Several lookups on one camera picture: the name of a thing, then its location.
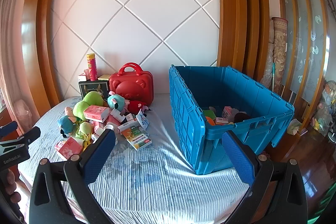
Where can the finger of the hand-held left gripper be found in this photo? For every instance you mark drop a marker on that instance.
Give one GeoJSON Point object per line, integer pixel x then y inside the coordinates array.
{"type": "Point", "coordinates": [8, 128]}
{"type": "Point", "coordinates": [29, 134]}

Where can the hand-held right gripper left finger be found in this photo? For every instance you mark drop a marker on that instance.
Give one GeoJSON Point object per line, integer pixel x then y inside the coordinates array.
{"type": "Point", "coordinates": [101, 153]}

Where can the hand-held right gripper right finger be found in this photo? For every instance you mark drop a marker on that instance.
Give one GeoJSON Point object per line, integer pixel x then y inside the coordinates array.
{"type": "Point", "coordinates": [237, 158]}

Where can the blue plastic storage crate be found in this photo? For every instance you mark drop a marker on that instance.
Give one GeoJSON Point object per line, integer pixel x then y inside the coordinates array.
{"type": "Point", "coordinates": [189, 119]}

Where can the person's left hand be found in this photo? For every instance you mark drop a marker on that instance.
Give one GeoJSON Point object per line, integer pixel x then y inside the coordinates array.
{"type": "Point", "coordinates": [10, 184]}

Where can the pink plastic bag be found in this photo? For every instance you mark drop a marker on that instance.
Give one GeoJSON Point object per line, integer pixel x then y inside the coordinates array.
{"type": "Point", "coordinates": [22, 111]}

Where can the white-capped jar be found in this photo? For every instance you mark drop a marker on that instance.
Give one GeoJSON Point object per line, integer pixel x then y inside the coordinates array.
{"type": "Point", "coordinates": [109, 127]}

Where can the orange and green box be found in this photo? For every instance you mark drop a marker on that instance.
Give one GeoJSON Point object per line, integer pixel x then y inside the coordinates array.
{"type": "Point", "coordinates": [132, 132]}

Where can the blue pig plush toy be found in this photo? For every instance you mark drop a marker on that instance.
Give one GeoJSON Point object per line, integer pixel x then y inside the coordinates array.
{"type": "Point", "coordinates": [65, 123]}

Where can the small pink flat box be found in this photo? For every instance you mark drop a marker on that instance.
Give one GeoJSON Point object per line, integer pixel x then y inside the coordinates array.
{"type": "Point", "coordinates": [221, 120]}

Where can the dark maroon plush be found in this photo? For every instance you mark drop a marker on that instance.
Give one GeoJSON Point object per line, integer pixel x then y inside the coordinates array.
{"type": "Point", "coordinates": [241, 117]}

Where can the orange and yellow toy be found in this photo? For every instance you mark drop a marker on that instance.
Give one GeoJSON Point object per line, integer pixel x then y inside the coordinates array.
{"type": "Point", "coordinates": [210, 120]}

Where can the pink carton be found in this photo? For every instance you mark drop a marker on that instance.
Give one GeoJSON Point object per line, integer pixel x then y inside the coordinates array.
{"type": "Point", "coordinates": [227, 111]}

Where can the green plush toy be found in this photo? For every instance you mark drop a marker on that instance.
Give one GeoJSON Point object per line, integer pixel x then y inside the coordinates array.
{"type": "Point", "coordinates": [86, 106]}

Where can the blue and white packet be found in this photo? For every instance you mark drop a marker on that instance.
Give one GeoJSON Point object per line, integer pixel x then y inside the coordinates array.
{"type": "Point", "coordinates": [142, 120]}

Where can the teal pig plush toy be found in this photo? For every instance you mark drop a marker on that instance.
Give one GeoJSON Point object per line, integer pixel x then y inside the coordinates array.
{"type": "Point", "coordinates": [116, 102]}

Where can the light blue bed sheet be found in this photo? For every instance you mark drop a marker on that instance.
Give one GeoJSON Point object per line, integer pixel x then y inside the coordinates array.
{"type": "Point", "coordinates": [147, 182]}

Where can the green plush cloth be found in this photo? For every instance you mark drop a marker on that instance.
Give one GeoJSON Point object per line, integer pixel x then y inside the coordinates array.
{"type": "Point", "coordinates": [208, 111]}

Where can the red pig plush toy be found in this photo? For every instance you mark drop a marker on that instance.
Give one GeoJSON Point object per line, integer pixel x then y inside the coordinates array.
{"type": "Point", "coordinates": [135, 106]}

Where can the black gift box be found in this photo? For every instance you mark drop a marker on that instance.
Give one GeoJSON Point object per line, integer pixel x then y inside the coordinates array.
{"type": "Point", "coordinates": [92, 88]}

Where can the white plastic bag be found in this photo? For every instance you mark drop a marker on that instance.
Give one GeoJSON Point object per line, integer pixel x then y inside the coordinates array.
{"type": "Point", "coordinates": [294, 126]}

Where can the red bear-face carry case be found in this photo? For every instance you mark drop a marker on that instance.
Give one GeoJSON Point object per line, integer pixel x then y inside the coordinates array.
{"type": "Point", "coordinates": [131, 87]}

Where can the flat beige box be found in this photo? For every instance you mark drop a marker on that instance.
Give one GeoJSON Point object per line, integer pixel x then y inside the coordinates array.
{"type": "Point", "coordinates": [105, 77]}

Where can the small pink and white box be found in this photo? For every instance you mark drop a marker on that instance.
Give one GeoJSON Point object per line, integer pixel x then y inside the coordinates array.
{"type": "Point", "coordinates": [83, 77]}

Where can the pink curtain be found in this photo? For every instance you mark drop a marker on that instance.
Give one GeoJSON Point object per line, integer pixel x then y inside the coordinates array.
{"type": "Point", "coordinates": [8, 43]}

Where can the yellow and pink tube can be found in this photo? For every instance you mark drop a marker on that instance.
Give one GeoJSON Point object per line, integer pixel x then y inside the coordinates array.
{"type": "Point", "coordinates": [92, 66]}

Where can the rolled pale mat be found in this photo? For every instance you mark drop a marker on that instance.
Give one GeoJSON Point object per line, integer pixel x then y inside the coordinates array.
{"type": "Point", "coordinates": [267, 64]}

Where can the pile of bagged toys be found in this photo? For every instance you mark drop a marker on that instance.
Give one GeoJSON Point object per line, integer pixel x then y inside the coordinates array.
{"type": "Point", "coordinates": [326, 108]}

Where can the rolled patterned carpet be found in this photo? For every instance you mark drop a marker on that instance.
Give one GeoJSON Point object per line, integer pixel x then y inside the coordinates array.
{"type": "Point", "coordinates": [279, 50]}

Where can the wooden frosted glass screen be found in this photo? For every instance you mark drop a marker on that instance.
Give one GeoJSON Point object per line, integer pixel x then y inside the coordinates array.
{"type": "Point", "coordinates": [302, 43]}

